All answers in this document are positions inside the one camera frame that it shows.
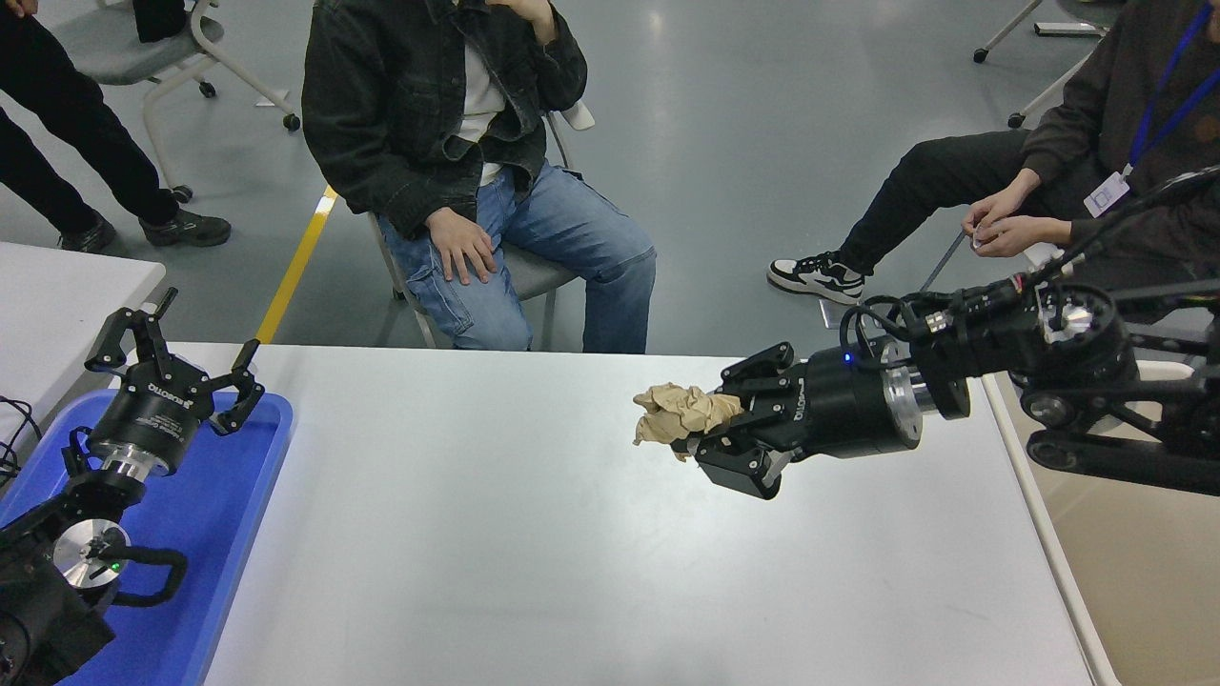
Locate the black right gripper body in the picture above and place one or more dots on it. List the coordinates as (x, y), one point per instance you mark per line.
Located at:
(839, 405)

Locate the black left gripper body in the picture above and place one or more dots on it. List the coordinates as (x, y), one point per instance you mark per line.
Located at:
(152, 419)

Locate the tan paper ball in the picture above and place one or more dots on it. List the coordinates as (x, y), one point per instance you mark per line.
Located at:
(681, 410)

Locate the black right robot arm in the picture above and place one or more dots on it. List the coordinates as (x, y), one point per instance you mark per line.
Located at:
(1077, 333)

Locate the person's left hand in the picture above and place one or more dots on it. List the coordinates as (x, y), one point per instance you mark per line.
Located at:
(1010, 236)
(536, 17)

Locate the person's right hand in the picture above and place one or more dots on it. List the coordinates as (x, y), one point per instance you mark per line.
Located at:
(993, 210)
(459, 243)

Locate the person's hand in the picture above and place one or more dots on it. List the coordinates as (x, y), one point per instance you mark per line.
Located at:
(14, 6)

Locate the square metal floor plate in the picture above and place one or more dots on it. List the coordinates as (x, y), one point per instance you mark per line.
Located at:
(837, 314)

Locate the white side table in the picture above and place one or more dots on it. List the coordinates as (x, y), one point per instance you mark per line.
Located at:
(48, 305)

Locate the blue plastic tray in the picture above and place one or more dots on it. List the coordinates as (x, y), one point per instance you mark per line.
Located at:
(219, 505)

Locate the grey chair with metal legs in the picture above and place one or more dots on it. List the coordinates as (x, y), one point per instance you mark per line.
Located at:
(534, 274)

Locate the white chair with dark legs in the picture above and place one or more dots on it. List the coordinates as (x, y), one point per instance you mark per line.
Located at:
(1037, 253)

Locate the person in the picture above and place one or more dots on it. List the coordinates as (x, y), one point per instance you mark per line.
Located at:
(381, 95)
(1077, 105)
(57, 105)

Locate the grey office chair with casters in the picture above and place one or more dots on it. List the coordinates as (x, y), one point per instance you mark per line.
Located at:
(105, 48)

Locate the black bag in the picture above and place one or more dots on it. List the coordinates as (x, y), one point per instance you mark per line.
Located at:
(159, 19)

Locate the large pale plastic bin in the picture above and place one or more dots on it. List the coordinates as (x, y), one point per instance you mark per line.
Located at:
(1144, 591)

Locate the white chair base with casters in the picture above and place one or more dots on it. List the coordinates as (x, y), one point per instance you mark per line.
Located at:
(1067, 28)

